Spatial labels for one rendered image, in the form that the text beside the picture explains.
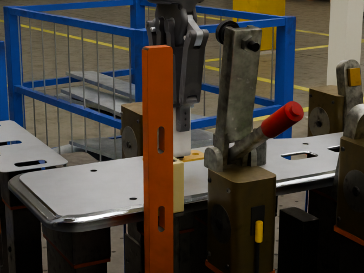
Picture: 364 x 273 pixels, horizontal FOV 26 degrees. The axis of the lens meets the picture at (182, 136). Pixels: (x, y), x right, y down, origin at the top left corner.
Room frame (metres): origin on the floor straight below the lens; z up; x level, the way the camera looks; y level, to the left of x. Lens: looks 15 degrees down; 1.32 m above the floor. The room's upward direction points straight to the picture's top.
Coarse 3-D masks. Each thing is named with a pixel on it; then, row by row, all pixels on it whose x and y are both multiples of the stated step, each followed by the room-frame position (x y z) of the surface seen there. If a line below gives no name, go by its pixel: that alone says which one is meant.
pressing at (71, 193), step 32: (128, 160) 1.07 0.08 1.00; (288, 160) 1.07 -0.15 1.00; (320, 160) 1.07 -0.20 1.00; (32, 192) 0.94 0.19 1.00; (64, 192) 0.93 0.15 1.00; (96, 192) 0.93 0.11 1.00; (128, 192) 0.93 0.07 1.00; (192, 192) 0.93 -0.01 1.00; (288, 192) 0.96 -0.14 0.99; (64, 224) 0.83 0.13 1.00; (96, 224) 0.84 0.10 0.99
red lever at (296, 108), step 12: (288, 108) 0.77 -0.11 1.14; (300, 108) 0.77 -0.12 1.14; (264, 120) 0.81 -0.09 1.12; (276, 120) 0.78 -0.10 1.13; (288, 120) 0.77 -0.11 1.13; (252, 132) 0.83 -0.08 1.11; (264, 132) 0.80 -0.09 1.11; (276, 132) 0.79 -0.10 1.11; (240, 144) 0.85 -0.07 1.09; (252, 144) 0.83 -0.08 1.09; (228, 156) 0.87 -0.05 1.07; (240, 156) 0.86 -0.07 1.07
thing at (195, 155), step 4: (192, 152) 1.03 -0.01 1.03; (196, 152) 1.03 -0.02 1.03; (200, 152) 1.03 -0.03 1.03; (184, 156) 1.01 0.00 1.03; (188, 156) 1.01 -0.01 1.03; (192, 156) 1.01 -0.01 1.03; (196, 156) 1.01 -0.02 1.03; (200, 156) 1.01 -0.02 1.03; (180, 160) 0.99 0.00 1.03; (184, 160) 0.99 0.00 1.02; (188, 160) 0.99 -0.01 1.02; (192, 160) 1.00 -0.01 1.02
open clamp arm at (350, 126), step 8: (360, 104) 0.95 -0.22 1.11; (352, 112) 0.94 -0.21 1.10; (360, 112) 0.93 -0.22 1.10; (352, 120) 0.93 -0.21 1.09; (360, 120) 0.93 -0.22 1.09; (344, 128) 0.95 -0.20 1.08; (352, 128) 0.93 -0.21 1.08; (360, 128) 0.93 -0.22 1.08; (352, 136) 0.93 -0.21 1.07; (360, 136) 0.93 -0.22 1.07; (336, 168) 0.96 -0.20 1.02; (336, 176) 0.95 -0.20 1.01; (336, 184) 0.95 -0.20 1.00; (336, 192) 0.95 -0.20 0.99; (336, 200) 0.95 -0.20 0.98
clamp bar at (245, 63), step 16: (224, 32) 0.86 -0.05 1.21; (240, 32) 0.85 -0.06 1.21; (256, 32) 0.86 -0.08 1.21; (224, 48) 0.86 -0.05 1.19; (240, 48) 0.85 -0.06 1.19; (256, 48) 0.84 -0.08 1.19; (224, 64) 0.86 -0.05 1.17; (240, 64) 0.85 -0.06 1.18; (256, 64) 0.86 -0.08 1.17; (224, 80) 0.86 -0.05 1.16; (240, 80) 0.86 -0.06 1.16; (256, 80) 0.87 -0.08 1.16; (224, 96) 0.86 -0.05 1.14; (240, 96) 0.86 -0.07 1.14; (224, 112) 0.86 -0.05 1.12; (240, 112) 0.86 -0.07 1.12; (224, 128) 0.86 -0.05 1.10; (240, 128) 0.87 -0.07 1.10; (224, 144) 0.86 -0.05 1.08; (224, 160) 0.86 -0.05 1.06; (240, 160) 0.88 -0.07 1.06
